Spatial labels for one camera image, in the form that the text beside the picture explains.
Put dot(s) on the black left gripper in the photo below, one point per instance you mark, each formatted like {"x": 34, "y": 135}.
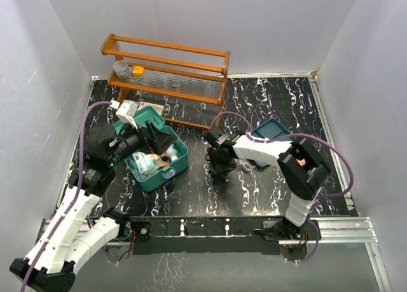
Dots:
{"x": 162, "y": 140}

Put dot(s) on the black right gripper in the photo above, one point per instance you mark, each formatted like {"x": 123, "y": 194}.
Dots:
{"x": 218, "y": 167}

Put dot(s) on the teal medicine kit box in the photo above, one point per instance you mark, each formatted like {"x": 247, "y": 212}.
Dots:
{"x": 163, "y": 174}

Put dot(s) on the brown orange-capped medicine bottle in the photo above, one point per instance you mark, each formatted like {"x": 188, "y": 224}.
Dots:
{"x": 165, "y": 163}

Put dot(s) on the clear green-banded bottle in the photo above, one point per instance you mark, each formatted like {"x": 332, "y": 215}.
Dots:
{"x": 171, "y": 153}

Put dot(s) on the bag of cotton balls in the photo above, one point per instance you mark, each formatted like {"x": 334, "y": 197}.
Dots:
{"x": 157, "y": 161}

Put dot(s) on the blue face mask packet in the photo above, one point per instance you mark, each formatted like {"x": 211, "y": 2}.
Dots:
{"x": 144, "y": 165}

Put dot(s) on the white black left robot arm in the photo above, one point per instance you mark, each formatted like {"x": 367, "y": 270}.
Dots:
{"x": 54, "y": 262}

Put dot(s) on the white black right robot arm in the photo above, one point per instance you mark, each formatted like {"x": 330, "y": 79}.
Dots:
{"x": 302, "y": 166}

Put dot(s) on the clear tape roll bag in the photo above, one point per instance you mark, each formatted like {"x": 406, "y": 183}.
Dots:
{"x": 246, "y": 167}

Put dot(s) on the orange wooden shelf rack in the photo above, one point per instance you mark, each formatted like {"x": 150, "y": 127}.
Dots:
{"x": 190, "y": 82}

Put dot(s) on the yellow capped small jar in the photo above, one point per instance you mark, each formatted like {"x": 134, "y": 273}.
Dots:
{"x": 137, "y": 72}

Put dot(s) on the black metal base bar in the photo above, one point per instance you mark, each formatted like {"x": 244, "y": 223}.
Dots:
{"x": 214, "y": 234}

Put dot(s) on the clear plastic cup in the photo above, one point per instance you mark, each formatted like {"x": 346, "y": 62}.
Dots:
{"x": 121, "y": 69}

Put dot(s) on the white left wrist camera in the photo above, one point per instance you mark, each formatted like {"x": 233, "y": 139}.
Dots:
{"x": 126, "y": 111}

